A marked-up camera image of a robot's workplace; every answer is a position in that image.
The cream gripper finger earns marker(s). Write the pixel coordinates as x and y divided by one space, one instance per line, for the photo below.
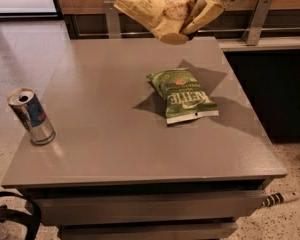
210 12
196 10

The brown sea salt chip bag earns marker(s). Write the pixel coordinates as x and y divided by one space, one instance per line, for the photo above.
163 18

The green kettle chip bag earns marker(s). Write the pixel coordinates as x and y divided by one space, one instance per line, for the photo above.
185 98

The silver blue redbull can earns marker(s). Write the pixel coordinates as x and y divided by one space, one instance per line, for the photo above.
27 107

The grey cabinet top drawer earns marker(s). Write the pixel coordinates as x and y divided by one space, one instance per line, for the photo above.
149 208

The grey cabinet drawer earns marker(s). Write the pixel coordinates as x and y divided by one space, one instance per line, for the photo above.
149 208
210 231

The white power strip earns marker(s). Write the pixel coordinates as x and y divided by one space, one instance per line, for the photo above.
280 198

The grey cabinet lower drawer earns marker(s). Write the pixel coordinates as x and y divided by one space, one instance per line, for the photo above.
210 231

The right metal bracket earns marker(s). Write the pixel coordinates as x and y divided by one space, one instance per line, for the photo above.
252 34

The metal bracket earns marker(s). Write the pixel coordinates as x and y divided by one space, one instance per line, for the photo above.
252 34
112 20

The left metal bracket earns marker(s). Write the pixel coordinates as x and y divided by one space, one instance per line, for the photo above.
112 20

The black strap bag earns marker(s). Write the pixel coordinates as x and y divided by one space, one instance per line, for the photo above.
30 221

